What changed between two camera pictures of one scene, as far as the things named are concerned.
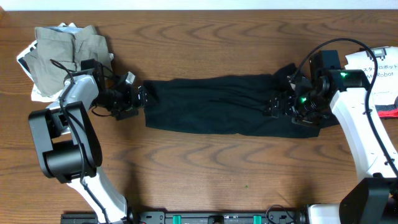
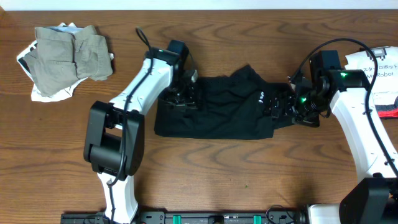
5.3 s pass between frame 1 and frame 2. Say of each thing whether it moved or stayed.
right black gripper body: stayed
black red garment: stayed
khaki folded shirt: stayed
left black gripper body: moved
